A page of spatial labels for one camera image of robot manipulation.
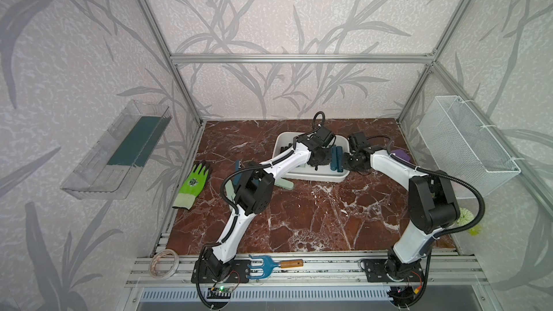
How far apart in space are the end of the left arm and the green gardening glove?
0.53 m

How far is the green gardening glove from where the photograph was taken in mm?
907

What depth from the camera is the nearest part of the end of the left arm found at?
2.31 ft
